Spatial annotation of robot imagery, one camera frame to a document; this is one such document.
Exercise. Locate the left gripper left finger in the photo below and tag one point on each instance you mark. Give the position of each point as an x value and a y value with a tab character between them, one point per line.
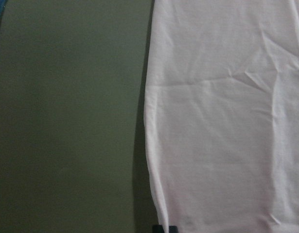
157	229

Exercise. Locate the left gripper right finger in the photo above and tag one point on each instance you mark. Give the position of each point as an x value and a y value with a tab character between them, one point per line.
173	229

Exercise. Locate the pink Snoopy t-shirt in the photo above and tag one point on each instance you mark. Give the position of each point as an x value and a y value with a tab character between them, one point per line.
221	115

